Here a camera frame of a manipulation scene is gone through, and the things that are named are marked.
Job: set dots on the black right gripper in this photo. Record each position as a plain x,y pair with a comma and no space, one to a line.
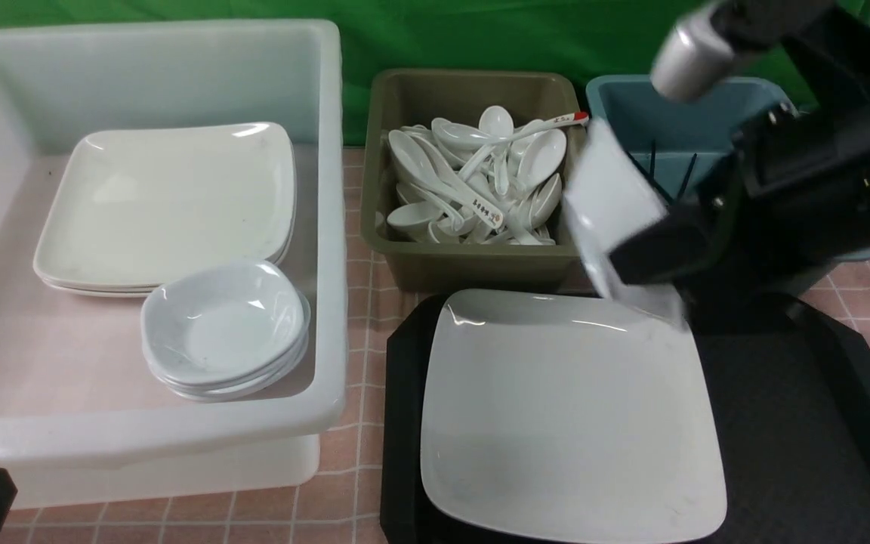
794,192

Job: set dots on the black chopstick pair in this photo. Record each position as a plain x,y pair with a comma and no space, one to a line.
652,163

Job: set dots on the small white sauce dish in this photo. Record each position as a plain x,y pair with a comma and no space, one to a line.
606,202

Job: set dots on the large white square plate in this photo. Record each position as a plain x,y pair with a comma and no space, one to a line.
569,419

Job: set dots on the white ceramic soup spoon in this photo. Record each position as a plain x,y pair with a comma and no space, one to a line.
424,160

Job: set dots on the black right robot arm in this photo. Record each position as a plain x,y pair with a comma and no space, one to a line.
795,190

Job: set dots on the blue plastic bin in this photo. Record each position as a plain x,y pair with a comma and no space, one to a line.
638,114

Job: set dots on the black chopsticks in bin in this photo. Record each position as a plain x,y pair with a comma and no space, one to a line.
674,172

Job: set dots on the black plastic tray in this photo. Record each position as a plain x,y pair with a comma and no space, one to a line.
790,393

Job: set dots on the green backdrop cloth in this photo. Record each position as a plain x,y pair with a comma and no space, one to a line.
577,39

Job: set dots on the red tipped white spoon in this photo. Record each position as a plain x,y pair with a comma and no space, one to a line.
567,120

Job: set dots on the pile of white spoons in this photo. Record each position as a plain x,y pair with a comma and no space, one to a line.
523,179

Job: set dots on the olive green plastic bin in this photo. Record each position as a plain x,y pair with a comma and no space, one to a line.
405,97

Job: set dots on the stack of small white dishes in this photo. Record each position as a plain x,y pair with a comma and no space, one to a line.
225,333

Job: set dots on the stack of white square plates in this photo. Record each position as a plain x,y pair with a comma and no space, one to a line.
138,208

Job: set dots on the large white plastic tub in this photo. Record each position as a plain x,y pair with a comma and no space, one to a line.
81,418

